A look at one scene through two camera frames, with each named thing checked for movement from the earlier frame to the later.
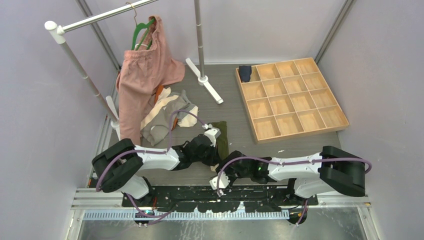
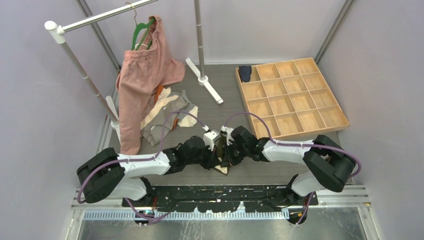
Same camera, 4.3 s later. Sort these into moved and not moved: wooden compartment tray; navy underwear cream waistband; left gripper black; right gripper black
Moved: right gripper black
Not moved: left gripper black; wooden compartment tray; navy underwear cream waistband
